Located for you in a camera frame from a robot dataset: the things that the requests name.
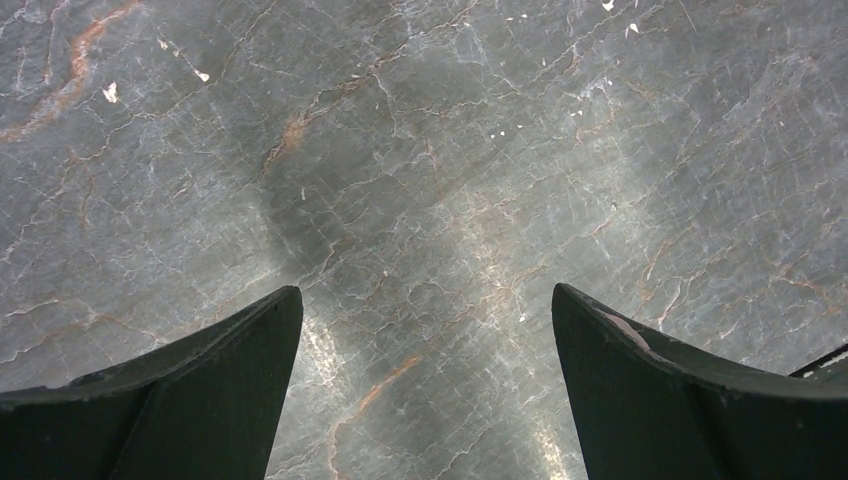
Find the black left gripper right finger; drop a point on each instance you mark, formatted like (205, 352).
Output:
(649, 406)

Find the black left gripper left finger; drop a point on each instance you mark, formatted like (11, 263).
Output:
(206, 406)

